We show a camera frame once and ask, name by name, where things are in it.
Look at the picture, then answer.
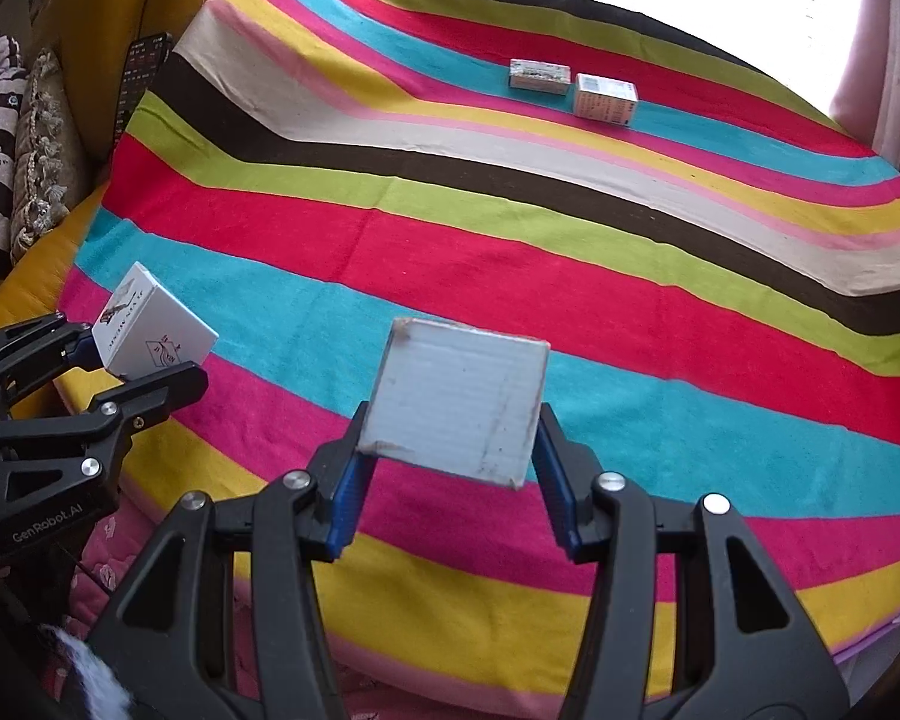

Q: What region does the white box red label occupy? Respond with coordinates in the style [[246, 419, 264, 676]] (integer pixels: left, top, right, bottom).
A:
[[92, 262, 219, 379]]

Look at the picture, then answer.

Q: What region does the white square box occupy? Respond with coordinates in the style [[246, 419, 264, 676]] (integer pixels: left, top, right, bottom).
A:
[[357, 317, 551, 489]]

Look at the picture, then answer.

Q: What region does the white printed box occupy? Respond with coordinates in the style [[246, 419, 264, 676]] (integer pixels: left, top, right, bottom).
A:
[[572, 73, 639, 127]]

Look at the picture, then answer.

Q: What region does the green white medicine box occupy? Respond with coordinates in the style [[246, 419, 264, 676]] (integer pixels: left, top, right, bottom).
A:
[[509, 59, 572, 96]]

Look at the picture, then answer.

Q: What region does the beaded brown cushion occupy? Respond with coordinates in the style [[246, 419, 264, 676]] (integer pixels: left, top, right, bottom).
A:
[[9, 47, 87, 263]]

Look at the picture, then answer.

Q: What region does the black remote control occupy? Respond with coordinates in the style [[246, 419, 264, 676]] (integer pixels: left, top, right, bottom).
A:
[[112, 32, 173, 145]]

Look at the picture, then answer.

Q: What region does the striped colourful tablecloth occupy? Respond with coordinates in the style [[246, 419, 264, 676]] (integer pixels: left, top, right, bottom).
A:
[[55, 0, 900, 720]]

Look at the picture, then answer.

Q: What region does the pink curtain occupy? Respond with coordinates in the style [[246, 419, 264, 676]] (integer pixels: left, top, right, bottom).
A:
[[829, 0, 900, 197]]

